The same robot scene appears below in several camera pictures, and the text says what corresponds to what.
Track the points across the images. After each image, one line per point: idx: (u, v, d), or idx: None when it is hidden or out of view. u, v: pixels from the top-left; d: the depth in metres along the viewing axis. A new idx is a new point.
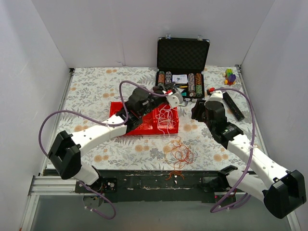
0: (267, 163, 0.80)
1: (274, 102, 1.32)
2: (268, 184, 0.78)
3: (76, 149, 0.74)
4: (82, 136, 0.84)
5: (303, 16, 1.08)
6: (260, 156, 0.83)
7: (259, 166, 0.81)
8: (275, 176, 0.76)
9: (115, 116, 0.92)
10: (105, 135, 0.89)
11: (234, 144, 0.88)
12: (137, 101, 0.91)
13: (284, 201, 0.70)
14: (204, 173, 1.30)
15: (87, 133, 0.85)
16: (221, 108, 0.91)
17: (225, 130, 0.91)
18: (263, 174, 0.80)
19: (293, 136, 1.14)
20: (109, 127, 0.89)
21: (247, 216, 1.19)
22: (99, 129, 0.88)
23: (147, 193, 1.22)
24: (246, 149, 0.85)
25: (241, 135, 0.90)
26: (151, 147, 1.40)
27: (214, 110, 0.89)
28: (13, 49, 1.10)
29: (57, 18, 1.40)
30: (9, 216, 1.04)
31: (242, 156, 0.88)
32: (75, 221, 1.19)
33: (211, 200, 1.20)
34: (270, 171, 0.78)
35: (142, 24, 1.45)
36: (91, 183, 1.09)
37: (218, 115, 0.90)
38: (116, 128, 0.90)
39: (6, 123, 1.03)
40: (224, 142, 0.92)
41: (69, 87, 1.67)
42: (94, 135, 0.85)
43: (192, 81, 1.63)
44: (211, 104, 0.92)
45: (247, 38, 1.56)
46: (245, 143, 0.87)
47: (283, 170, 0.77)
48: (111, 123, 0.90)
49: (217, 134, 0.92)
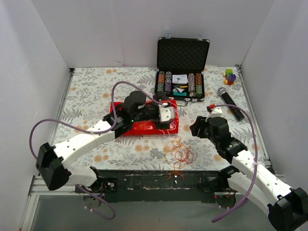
0: (271, 180, 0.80)
1: (274, 102, 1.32)
2: (272, 201, 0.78)
3: (58, 163, 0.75)
4: (65, 147, 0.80)
5: (303, 16, 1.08)
6: (263, 173, 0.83)
7: (263, 183, 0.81)
8: (279, 194, 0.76)
9: (102, 121, 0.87)
10: (90, 144, 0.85)
11: (238, 160, 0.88)
12: (133, 103, 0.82)
13: (288, 218, 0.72)
14: (204, 173, 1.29)
15: (70, 144, 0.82)
16: (224, 123, 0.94)
17: (229, 146, 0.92)
18: (268, 191, 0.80)
19: (293, 137, 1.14)
20: (94, 135, 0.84)
21: (247, 217, 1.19)
22: (84, 137, 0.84)
23: (147, 193, 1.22)
24: (250, 165, 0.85)
25: (245, 151, 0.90)
26: (151, 147, 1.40)
27: (218, 127, 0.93)
28: (13, 49, 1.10)
29: (57, 18, 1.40)
30: (9, 216, 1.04)
31: (246, 172, 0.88)
32: (76, 222, 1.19)
33: (211, 200, 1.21)
34: (275, 187, 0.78)
35: (142, 24, 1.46)
36: (90, 184, 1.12)
37: (222, 130, 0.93)
38: (101, 135, 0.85)
39: (6, 123, 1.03)
40: (228, 158, 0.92)
41: (69, 87, 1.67)
42: (78, 145, 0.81)
43: (192, 81, 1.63)
44: (216, 120, 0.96)
45: (246, 38, 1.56)
46: (249, 160, 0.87)
47: (287, 187, 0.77)
48: (96, 130, 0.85)
49: (222, 150, 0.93)
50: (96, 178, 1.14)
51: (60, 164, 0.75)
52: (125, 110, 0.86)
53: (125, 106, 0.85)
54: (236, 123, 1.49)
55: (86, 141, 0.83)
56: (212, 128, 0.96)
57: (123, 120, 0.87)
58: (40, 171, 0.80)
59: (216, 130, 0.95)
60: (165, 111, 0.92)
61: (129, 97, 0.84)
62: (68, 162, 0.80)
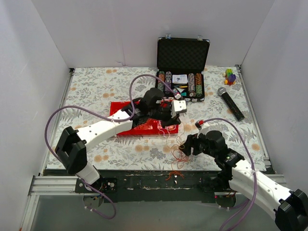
0: (270, 186, 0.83)
1: (274, 102, 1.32)
2: (275, 206, 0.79)
3: (83, 144, 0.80)
4: (88, 132, 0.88)
5: (303, 16, 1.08)
6: (263, 179, 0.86)
7: (263, 189, 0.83)
8: (281, 198, 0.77)
9: (121, 111, 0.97)
10: (110, 131, 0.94)
11: (237, 170, 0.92)
12: (153, 96, 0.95)
13: (294, 221, 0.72)
14: (204, 173, 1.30)
15: (93, 129, 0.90)
16: (221, 136, 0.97)
17: (227, 158, 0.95)
18: (269, 197, 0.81)
19: (293, 137, 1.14)
20: (114, 123, 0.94)
21: (247, 217, 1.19)
22: (105, 124, 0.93)
23: (147, 193, 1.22)
24: (249, 173, 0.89)
25: (242, 161, 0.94)
26: (151, 147, 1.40)
27: (215, 141, 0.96)
28: (14, 49, 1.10)
29: (57, 19, 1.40)
30: (9, 215, 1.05)
31: (247, 180, 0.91)
32: (76, 221, 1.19)
33: (211, 200, 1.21)
34: (275, 192, 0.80)
35: (142, 24, 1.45)
36: (92, 182, 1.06)
37: (218, 144, 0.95)
38: (120, 124, 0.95)
39: (6, 123, 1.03)
40: (228, 169, 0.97)
41: (69, 87, 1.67)
42: (100, 131, 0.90)
43: (192, 81, 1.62)
44: (212, 134, 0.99)
45: (246, 38, 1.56)
46: (247, 168, 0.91)
47: (287, 190, 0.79)
48: (116, 119, 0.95)
49: (220, 162, 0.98)
50: (99, 177, 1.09)
51: (85, 146, 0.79)
52: (143, 102, 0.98)
53: (145, 98, 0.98)
54: (236, 123, 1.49)
55: (108, 127, 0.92)
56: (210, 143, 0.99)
57: (141, 111, 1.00)
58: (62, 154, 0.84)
59: (213, 144, 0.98)
60: (178, 103, 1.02)
61: (149, 91, 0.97)
62: (89, 146, 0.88)
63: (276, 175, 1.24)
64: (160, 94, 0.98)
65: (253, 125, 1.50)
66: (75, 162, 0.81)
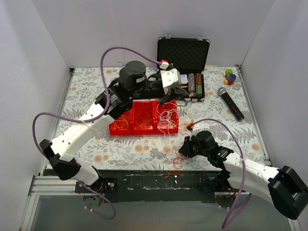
0: (259, 169, 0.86)
1: (274, 102, 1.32)
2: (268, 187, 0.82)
3: (57, 160, 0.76)
4: (61, 142, 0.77)
5: (303, 16, 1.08)
6: (251, 165, 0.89)
7: (253, 173, 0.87)
8: (270, 176, 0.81)
9: (95, 106, 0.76)
10: (87, 133, 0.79)
11: (228, 162, 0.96)
12: (129, 75, 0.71)
13: (289, 199, 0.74)
14: (204, 173, 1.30)
15: (65, 138, 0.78)
16: (209, 135, 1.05)
17: (219, 154, 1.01)
18: (261, 179, 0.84)
19: (293, 137, 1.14)
20: (86, 124, 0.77)
21: (248, 216, 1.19)
22: (77, 129, 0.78)
23: (147, 193, 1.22)
24: (238, 162, 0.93)
25: (232, 153, 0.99)
26: (151, 147, 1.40)
27: (205, 139, 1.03)
28: (13, 49, 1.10)
29: (57, 19, 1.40)
30: (9, 215, 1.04)
31: (237, 170, 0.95)
32: (75, 221, 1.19)
33: (211, 200, 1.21)
34: (264, 173, 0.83)
35: (142, 24, 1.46)
36: (91, 183, 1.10)
37: (208, 142, 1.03)
38: (95, 123, 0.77)
39: (6, 123, 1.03)
40: (222, 165, 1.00)
41: (69, 87, 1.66)
42: (72, 139, 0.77)
43: (192, 81, 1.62)
44: (201, 134, 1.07)
45: (246, 38, 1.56)
46: (237, 159, 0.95)
47: (275, 169, 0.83)
48: (89, 117, 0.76)
49: (213, 160, 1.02)
50: (98, 178, 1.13)
51: (58, 161, 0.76)
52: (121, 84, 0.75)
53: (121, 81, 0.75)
54: (236, 123, 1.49)
55: (80, 133, 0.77)
56: (200, 143, 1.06)
57: (120, 99, 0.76)
58: None
59: (204, 143, 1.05)
60: (167, 75, 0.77)
61: (124, 70, 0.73)
62: (70, 155, 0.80)
63: None
64: (140, 70, 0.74)
65: (253, 125, 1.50)
66: (60, 173, 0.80)
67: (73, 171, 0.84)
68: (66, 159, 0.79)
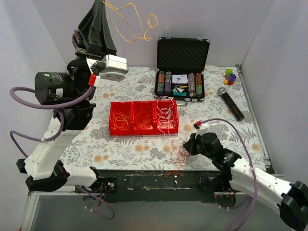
0: (271, 181, 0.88)
1: (275, 102, 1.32)
2: (278, 200, 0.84)
3: (31, 181, 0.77)
4: (32, 163, 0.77)
5: (302, 16, 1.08)
6: (263, 176, 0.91)
7: (264, 185, 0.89)
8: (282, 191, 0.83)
9: (54, 121, 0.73)
10: (54, 150, 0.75)
11: (236, 169, 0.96)
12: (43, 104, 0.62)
13: (300, 213, 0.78)
14: (204, 173, 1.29)
15: (34, 159, 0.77)
16: (215, 138, 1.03)
17: (225, 158, 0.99)
18: (271, 191, 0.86)
19: (293, 137, 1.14)
20: (49, 143, 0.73)
21: (247, 217, 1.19)
22: (42, 148, 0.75)
23: (147, 193, 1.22)
24: (248, 172, 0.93)
25: (239, 160, 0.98)
26: (151, 147, 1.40)
27: (211, 143, 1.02)
28: (14, 49, 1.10)
29: (57, 18, 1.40)
30: (9, 215, 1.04)
31: (246, 178, 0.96)
32: (75, 221, 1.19)
33: (211, 200, 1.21)
34: (276, 186, 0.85)
35: (142, 24, 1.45)
36: (91, 184, 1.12)
37: (213, 145, 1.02)
38: (57, 140, 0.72)
39: (6, 122, 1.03)
40: (226, 169, 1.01)
41: None
42: (39, 160, 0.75)
43: (192, 81, 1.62)
44: (207, 137, 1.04)
45: (247, 37, 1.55)
46: (246, 166, 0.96)
47: (287, 184, 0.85)
48: (50, 134, 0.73)
49: (218, 164, 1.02)
50: (96, 178, 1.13)
51: (31, 182, 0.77)
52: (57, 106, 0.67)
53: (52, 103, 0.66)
54: (236, 123, 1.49)
55: (44, 152, 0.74)
56: (206, 146, 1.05)
57: (72, 110, 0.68)
58: None
59: (210, 147, 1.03)
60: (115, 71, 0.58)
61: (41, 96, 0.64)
62: (47, 172, 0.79)
63: (276, 175, 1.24)
64: (45, 89, 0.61)
65: (253, 125, 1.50)
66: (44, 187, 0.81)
67: (61, 182, 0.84)
68: (43, 176, 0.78)
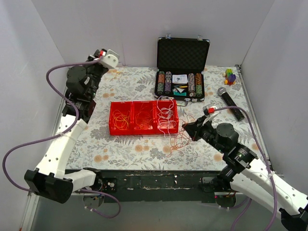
0: (288, 191, 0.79)
1: (275, 102, 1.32)
2: (291, 212, 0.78)
3: (53, 178, 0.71)
4: (48, 162, 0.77)
5: (302, 16, 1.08)
6: (280, 184, 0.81)
7: (280, 194, 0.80)
8: (300, 207, 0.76)
9: (64, 117, 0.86)
10: (69, 146, 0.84)
11: (251, 172, 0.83)
12: (77, 83, 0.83)
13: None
14: (204, 173, 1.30)
15: (50, 157, 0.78)
16: (233, 132, 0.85)
17: (239, 155, 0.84)
18: (286, 203, 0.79)
19: (293, 137, 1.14)
20: (67, 136, 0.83)
21: (247, 217, 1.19)
22: (59, 144, 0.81)
23: (148, 193, 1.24)
24: (265, 177, 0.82)
25: (256, 160, 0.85)
26: (151, 147, 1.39)
27: (228, 137, 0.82)
28: (14, 49, 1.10)
29: (57, 18, 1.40)
30: (9, 215, 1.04)
31: (259, 182, 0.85)
32: (75, 221, 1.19)
33: (211, 200, 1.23)
34: (294, 199, 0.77)
35: (142, 24, 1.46)
36: (93, 181, 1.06)
37: (232, 140, 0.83)
38: (72, 130, 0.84)
39: (6, 122, 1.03)
40: (238, 168, 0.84)
41: None
42: (59, 154, 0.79)
43: (192, 81, 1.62)
44: (223, 129, 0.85)
45: (247, 38, 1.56)
46: (263, 170, 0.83)
47: (304, 198, 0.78)
48: (65, 128, 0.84)
49: (231, 160, 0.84)
50: (95, 173, 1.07)
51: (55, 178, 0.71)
52: (76, 94, 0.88)
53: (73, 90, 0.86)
54: (236, 123, 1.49)
55: (64, 145, 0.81)
56: (219, 138, 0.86)
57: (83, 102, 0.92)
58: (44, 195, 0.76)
59: (224, 140, 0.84)
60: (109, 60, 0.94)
61: (70, 80, 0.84)
62: (61, 173, 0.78)
63: None
64: (82, 73, 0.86)
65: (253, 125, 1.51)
66: (54, 193, 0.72)
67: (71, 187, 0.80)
68: (59, 176, 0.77)
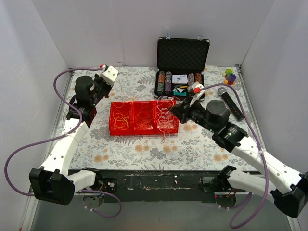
0: (279, 169, 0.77)
1: (275, 102, 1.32)
2: (283, 190, 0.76)
3: (59, 174, 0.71)
4: (54, 160, 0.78)
5: (302, 17, 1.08)
6: (271, 161, 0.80)
7: (271, 172, 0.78)
8: (292, 183, 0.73)
9: (68, 121, 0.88)
10: (73, 145, 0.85)
11: (241, 149, 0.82)
12: (84, 87, 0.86)
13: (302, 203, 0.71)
14: (204, 173, 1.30)
15: (56, 155, 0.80)
16: (223, 109, 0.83)
17: (229, 134, 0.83)
18: (278, 180, 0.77)
19: (293, 137, 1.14)
20: (71, 135, 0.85)
21: (247, 217, 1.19)
22: (64, 143, 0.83)
23: (147, 193, 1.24)
24: (255, 154, 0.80)
25: (246, 138, 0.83)
26: (151, 147, 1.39)
27: (219, 114, 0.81)
28: (14, 49, 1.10)
29: (57, 19, 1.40)
30: (9, 215, 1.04)
31: (250, 160, 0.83)
32: (75, 221, 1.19)
33: (211, 200, 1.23)
34: (285, 176, 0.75)
35: (142, 24, 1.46)
36: (93, 181, 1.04)
37: (223, 117, 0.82)
38: (77, 132, 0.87)
39: (6, 123, 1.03)
40: (229, 147, 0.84)
41: (69, 87, 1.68)
42: (64, 152, 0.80)
43: (192, 81, 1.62)
44: (214, 107, 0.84)
45: (247, 38, 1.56)
46: (253, 147, 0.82)
47: (297, 173, 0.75)
48: (69, 129, 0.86)
49: (220, 139, 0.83)
50: (95, 175, 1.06)
51: (61, 174, 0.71)
52: (82, 99, 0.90)
53: (79, 95, 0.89)
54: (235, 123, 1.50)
55: (69, 144, 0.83)
56: (210, 116, 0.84)
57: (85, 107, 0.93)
58: (46, 197, 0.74)
59: (215, 118, 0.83)
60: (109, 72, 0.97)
61: (78, 85, 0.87)
62: (65, 172, 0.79)
63: None
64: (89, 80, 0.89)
65: (253, 125, 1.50)
66: (58, 193, 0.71)
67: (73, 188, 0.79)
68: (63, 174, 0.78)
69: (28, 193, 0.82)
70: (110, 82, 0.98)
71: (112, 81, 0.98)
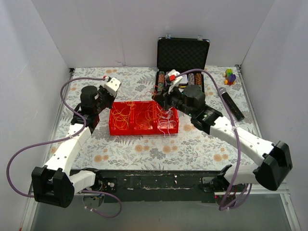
0: (252, 141, 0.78)
1: (275, 101, 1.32)
2: (258, 161, 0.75)
3: (62, 173, 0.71)
4: (57, 160, 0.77)
5: (302, 17, 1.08)
6: (244, 135, 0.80)
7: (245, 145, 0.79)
8: (264, 152, 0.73)
9: (72, 125, 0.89)
10: (76, 147, 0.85)
11: (216, 129, 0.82)
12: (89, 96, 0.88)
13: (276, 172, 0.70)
14: (204, 173, 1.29)
15: (59, 155, 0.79)
16: (199, 93, 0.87)
17: (204, 116, 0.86)
18: (252, 152, 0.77)
19: (293, 137, 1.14)
20: (75, 138, 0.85)
21: (246, 216, 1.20)
22: (68, 144, 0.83)
23: (148, 193, 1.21)
24: (229, 131, 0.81)
25: (221, 117, 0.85)
26: (151, 147, 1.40)
27: (194, 97, 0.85)
28: (14, 50, 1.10)
29: (57, 19, 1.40)
30: (9, 215, 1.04)
31: (226, 138, 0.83)
32: (75, 221, 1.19)
33: (211, 200, 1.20)
34: (258, 147, 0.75)
35: (142, 24, 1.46)
36: (93, 182, 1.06)
37: (198, 100, 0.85)
38: (81, 135, 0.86)
39: (6, 123, 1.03)
40: (206, 129, 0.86)
41: (69, 87, 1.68)
42: (68, 153, 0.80)
43: (192, 81, 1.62)
44: (190, 91, 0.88)
45: (247, 38, 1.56)
46: (227, 125, 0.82)
47: (269, 144, 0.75)
48: (73, 133, 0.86)
49: (197, 121, 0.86)
50: (95, 175, 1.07)
51: (63, 173, 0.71)
52: (86, 107, 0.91)
53: (83, 102, 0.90)
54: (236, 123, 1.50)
55: (72, 146, 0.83)
56: (187, 100, 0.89)
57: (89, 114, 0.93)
58: (46, 197, 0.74)
59: (192, 101, 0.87)
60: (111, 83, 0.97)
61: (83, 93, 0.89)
62: (67, 172, 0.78)
63: None
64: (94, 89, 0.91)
65: (253, 125, 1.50)
66: (58, 193, 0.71)
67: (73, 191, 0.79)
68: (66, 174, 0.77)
69: (28, 195, 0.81)
70: (113, 92, 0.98)
71: (115, 91, 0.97)
